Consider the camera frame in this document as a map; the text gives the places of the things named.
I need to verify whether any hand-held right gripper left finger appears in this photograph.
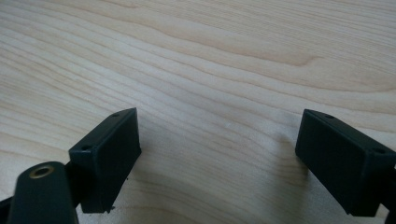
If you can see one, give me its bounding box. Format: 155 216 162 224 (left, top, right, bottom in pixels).
68 107 142 215

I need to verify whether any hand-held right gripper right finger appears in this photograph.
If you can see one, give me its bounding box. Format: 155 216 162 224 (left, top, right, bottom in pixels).
294 108 396 217

